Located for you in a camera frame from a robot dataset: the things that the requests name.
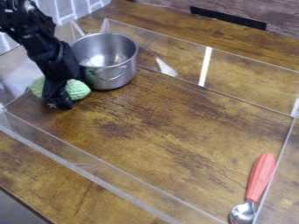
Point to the red handled metal spoon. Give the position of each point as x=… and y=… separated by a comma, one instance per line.
x=243, y=213

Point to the green bumpy gourd toy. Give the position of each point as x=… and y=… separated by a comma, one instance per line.
x=76, y=88

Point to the black wall slot strip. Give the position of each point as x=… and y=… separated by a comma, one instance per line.
x=228, y=18

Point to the clear acrylic tray barrier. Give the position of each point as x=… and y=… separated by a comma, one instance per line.
x=159, y=152

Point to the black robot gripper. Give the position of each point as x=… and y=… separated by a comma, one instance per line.
x=59, y=66

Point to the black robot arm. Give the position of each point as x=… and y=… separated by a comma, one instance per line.
x=31, y=28

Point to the silver metal pot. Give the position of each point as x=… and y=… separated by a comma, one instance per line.
x=107, y=59

